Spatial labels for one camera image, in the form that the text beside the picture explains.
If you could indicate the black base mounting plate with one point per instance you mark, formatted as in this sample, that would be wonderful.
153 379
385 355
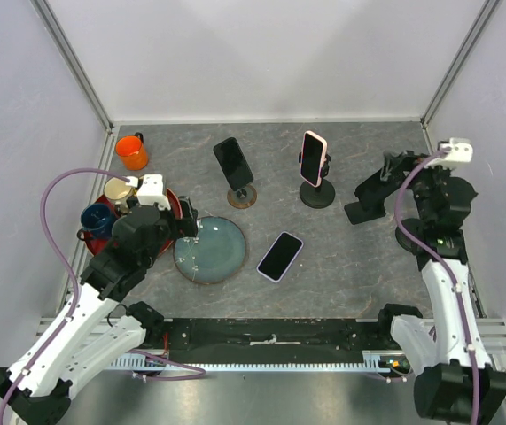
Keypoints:
268 341

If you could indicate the black weighted phone stand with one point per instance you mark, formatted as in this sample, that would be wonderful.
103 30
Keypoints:
411 236

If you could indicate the dark blue mug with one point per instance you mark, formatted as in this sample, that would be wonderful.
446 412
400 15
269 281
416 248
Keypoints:
97 222

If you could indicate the orange mug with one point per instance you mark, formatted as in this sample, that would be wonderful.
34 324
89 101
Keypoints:
131 150

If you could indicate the black round phone stand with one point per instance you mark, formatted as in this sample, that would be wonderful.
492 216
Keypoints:
321 196

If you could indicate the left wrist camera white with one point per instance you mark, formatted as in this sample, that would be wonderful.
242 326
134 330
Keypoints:
150 190

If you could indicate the lavender case phone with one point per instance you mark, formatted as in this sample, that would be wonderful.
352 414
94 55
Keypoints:
279 257

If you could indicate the black folding phone stand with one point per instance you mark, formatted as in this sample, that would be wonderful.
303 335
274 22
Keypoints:
359 213

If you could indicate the red round tray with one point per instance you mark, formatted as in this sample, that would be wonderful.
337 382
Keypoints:
96 246

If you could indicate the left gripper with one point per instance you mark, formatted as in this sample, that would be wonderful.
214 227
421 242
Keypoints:
187 226

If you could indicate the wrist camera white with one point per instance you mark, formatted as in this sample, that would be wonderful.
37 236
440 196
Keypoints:
456 151
150 190

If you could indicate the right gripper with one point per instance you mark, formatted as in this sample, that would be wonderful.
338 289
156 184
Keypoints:
405 161

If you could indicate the grey cable duct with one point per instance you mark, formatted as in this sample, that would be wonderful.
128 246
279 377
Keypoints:
370 363

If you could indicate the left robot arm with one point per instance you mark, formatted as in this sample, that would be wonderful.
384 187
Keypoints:
40 386

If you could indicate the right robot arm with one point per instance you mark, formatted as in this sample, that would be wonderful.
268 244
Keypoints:
454 377

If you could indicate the black phone on wooden stand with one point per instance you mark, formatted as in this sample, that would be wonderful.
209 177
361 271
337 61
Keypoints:
233 163

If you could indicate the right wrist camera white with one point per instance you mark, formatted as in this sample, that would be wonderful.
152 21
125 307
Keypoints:
456 151

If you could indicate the black phone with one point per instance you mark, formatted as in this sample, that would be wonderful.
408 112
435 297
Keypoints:
233 163
375 190

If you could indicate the teal ceramic plate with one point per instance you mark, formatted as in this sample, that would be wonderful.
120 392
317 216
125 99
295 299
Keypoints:
217 252

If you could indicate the pink case phone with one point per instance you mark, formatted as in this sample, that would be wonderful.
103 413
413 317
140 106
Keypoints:
312 158

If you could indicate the cream mug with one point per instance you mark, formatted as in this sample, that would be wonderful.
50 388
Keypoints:
117 193

